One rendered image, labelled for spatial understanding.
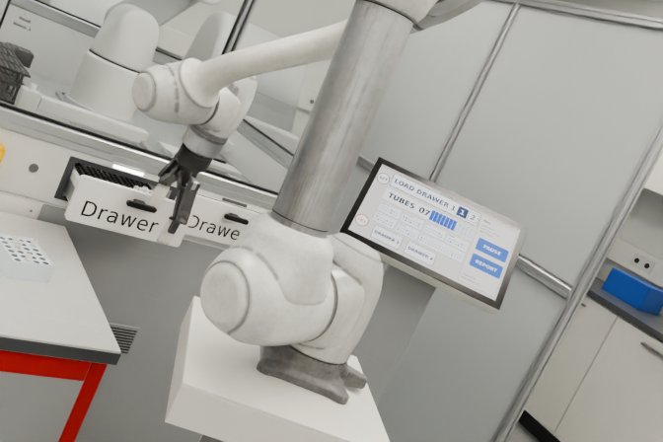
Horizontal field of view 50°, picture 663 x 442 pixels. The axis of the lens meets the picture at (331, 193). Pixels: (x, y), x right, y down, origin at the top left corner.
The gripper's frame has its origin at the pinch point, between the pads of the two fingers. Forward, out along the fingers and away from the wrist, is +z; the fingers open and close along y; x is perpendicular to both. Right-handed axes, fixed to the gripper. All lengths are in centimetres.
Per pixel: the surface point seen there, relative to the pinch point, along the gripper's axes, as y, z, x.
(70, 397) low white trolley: -40.4, 16.7, 18.0
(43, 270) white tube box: -16.4, 8.1, 24.4
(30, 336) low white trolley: -38.8, 5.8, 29.2
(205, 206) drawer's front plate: 20.8, 3.6, -19.9
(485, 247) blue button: 1, -20, -99
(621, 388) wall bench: 32, 42, -288
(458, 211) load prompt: 14, -23, -94
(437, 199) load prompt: 19, -23, -88
